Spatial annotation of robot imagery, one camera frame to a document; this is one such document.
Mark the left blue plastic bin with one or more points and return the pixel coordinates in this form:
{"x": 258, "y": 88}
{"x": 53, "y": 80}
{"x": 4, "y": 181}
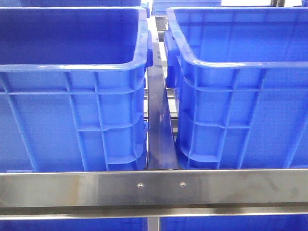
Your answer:
{"x": 72, "y": 88}

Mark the blue plastic bin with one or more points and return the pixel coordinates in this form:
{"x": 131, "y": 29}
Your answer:
{"x": 240, "y": 76}
{"x": 72, "y": 88}

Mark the right blue plastic bin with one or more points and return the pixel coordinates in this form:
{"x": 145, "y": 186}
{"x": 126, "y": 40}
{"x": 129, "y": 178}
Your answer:
{"x": 240, "y": 76}

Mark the rear centre blue bin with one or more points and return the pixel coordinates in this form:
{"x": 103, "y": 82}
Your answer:
{"x": 160, "y": 6}

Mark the lower left blue bin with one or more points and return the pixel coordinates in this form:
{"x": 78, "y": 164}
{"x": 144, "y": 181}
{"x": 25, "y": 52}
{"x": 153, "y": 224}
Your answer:
{"x": 98, "y": 224}

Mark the lower right blue bin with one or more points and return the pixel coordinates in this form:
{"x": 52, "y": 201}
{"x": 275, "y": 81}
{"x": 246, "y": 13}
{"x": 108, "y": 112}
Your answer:
{"x": 236, "y": 223}

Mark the rear left blue bin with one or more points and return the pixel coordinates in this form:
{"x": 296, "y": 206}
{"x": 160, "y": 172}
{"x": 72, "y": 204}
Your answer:
{"x": 79, "y": 3}

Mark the stainless steel front rail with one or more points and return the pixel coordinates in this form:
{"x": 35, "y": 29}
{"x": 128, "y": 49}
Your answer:
{"x": 158, "y": 193}

